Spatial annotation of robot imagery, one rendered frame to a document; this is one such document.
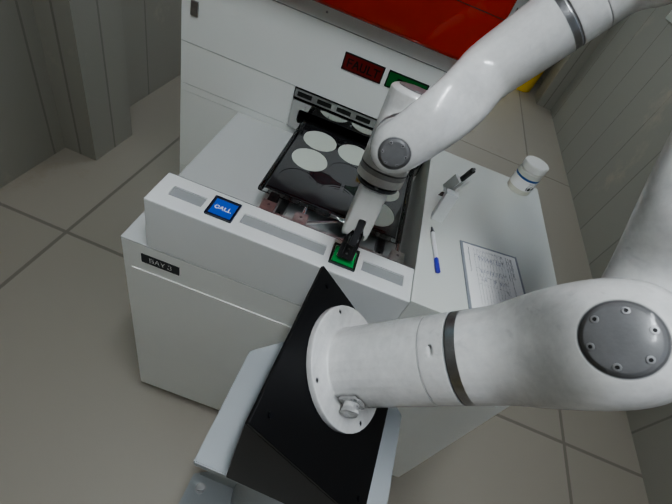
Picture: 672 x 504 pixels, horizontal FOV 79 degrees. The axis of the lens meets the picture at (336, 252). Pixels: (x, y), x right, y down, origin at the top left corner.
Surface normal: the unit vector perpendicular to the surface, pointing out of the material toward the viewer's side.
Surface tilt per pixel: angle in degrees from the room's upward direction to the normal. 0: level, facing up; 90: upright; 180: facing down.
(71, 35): 90
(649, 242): 113
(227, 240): 90
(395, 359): 58
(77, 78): 90
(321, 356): 40
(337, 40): 90
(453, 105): 49
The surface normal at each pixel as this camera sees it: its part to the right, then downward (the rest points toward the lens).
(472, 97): 0.42, 0.06
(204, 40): -0.24, 0.67
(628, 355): -0.55, -0.06
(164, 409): 0.29, -0.65
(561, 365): -0.93, 0.06
